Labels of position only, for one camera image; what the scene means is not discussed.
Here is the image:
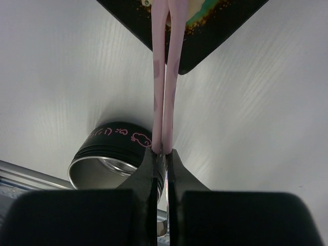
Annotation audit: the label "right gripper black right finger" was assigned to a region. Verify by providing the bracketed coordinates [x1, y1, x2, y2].
[167, 150, 323, 245]

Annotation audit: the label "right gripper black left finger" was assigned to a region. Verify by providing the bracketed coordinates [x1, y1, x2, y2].
[7, 149, 157, 245]

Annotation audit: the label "round steel lunch box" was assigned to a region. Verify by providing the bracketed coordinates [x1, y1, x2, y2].
[68, 121, 165, 201]

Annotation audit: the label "pink metal tongs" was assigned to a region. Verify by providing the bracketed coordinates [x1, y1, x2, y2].
[151, 1, 186, 168]

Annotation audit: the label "round cream steamed bun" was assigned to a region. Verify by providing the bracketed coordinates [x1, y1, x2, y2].
[166, 0, 205, 26]

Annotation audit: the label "black teal square plate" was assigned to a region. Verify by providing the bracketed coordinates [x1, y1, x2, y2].
[99, 0, 266, 75]

